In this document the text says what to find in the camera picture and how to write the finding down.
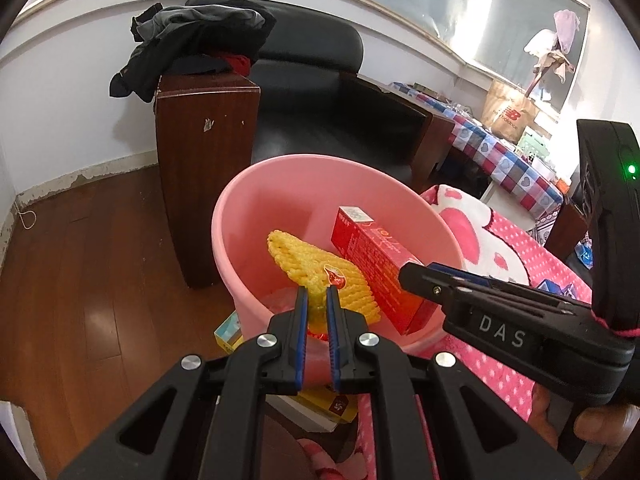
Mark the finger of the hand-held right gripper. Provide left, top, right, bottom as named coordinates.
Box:
left=429, top=262, right=501, bottom=286
left=399, top=263, right=593, bottom=314

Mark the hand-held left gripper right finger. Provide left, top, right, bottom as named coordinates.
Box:
left=327, top=286, right=581, bottom=480

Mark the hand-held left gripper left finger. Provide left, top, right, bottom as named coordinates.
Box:
left=57, top=287, right=308, bottom=480

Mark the long red cardboard box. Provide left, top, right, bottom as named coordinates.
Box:
left=331, top=206, right=441, bottom=337

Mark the yellow foam fruit net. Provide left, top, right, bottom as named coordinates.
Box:
left=266, top=230, right=383, bottom=326

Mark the pink plastic bucket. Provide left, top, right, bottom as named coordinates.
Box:
left=211, top=155, right=466, bottom=357

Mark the person's right hand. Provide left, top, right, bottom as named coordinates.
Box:
left=531, top=385, right=638, bottom=463

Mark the pink polka dot blanket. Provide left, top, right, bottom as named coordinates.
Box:
left=357, top=183, right=596, bottom=480

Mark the blue white patterned packet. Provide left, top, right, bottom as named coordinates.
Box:
left=540, top=280, right=576, bottom=301

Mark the yellow cardboard box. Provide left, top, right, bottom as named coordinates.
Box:
left=295, top=385, right=360, bottom=423

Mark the teal yellow carton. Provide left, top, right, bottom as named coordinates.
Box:
left=214, top=310, right=246, bottom=353

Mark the white flat box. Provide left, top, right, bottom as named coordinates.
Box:
left=265, top=395, right=346, bottom=433

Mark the pink striped cloth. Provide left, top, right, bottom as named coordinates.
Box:
left=297, top=437, right=352, bottom=480

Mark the checkered tablecloth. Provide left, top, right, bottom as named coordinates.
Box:
left=390, top=81, right=566, bottom=221

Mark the dark wooden armrest panel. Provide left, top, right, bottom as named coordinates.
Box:
left=154, top=74, right=261, bottom=290
left=356, top=74, right=456, bottom=191

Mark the pale green box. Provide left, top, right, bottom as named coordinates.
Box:
left=517, top=130, right=551, bottom=162

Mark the brown paper bag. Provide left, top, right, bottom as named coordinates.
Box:
left=482, top=79, right=538, bottom=143

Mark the black leather sofa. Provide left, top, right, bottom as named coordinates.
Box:
left=185, top=0, right=433, bottom=186

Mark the beige hanging garment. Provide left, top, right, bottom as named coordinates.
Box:
left=524, top=30, right=576, bottom=86

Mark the purple hanging garment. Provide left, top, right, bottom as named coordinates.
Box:
left=552, top=9, right=582, bottom=53

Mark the red garment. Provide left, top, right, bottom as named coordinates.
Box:
left=220, top=51, right=253, bottom=78

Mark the dark clothes pile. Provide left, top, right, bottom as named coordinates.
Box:
left=110, top=2, right=277, bottom=103

